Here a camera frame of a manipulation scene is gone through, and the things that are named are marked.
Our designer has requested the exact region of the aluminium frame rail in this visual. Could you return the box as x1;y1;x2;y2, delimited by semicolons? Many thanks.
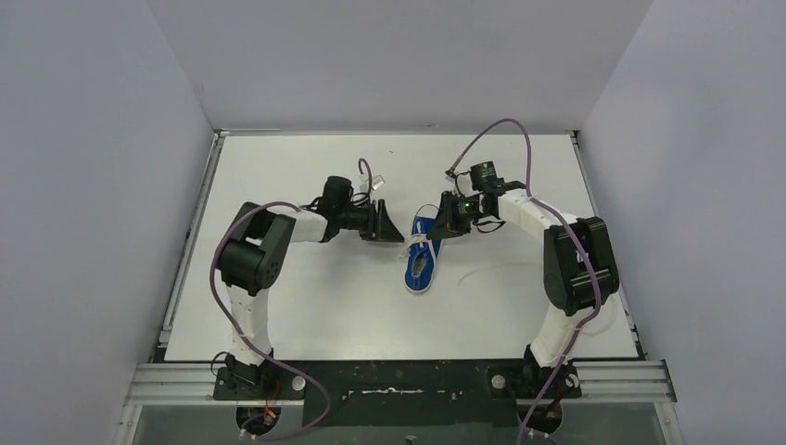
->
126;360;677;406

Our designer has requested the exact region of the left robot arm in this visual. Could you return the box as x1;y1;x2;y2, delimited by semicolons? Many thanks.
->
209;176;404;396

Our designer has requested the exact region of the blue sneaker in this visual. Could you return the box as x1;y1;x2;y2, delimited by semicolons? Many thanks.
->
404;204;442;294

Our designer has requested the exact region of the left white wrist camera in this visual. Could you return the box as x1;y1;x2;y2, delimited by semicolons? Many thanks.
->
361;175;386;194

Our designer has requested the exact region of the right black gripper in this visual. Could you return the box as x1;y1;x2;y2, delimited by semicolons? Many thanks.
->
428;190;490;241

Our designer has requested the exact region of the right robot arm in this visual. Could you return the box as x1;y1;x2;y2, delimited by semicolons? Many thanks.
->
426;161;620;398

